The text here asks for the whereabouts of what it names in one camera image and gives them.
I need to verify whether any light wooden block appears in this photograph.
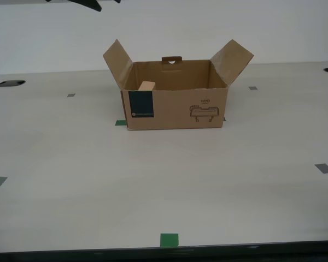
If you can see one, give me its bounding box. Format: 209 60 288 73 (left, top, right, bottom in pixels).
138 81 156 91

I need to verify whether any brown cardboard box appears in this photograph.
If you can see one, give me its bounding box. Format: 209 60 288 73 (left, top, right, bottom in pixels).
102 39 255 131

